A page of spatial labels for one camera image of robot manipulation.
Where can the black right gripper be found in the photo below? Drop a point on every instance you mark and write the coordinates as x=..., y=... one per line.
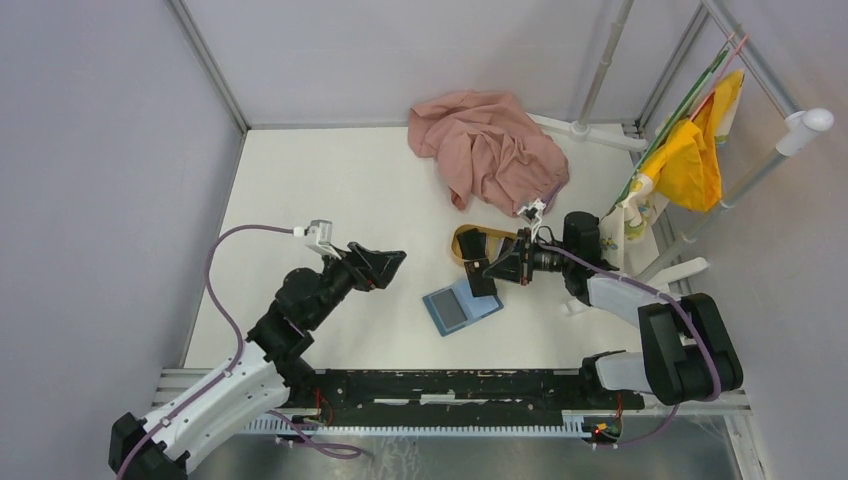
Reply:
x=513, y=265

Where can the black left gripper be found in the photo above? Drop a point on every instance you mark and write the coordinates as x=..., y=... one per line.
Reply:
x=371, y=269

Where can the dark grey credit card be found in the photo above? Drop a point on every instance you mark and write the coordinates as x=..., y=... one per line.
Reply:
x=480, y=285

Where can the blue card holder wallet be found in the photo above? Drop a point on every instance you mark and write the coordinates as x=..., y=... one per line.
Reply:
x=475, y=309

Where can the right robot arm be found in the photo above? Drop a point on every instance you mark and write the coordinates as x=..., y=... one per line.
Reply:
x=686, y=351

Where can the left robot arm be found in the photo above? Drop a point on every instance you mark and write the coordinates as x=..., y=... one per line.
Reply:
x=267, y=366

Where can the yellow oval card tray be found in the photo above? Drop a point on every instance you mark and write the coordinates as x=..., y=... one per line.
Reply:
x=492, y=242

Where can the pink crumpled cloth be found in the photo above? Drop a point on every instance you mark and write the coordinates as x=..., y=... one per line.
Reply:
x=486, y=146

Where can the dinosaur print cloth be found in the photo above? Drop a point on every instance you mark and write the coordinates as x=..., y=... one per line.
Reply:
x=627, y=224

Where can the yellow garment on hanger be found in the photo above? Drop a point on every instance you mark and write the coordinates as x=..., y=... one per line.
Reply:
x=685, y=168

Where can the white clothes rack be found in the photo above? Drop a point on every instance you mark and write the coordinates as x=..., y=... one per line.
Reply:
x=803, y=127

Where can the pink clothes hanger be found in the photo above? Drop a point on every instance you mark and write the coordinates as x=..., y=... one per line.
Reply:
x=719, y=66

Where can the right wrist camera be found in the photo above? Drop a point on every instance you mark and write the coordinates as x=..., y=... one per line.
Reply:
x=532, y=212

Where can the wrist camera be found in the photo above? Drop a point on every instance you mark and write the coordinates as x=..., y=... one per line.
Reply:
x=316, y=236
x=532, y=212

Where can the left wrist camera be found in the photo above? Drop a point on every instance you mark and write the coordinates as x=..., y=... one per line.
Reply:
x=316, y=236

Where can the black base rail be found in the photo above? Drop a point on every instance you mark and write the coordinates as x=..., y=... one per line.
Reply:
x=454, y=398

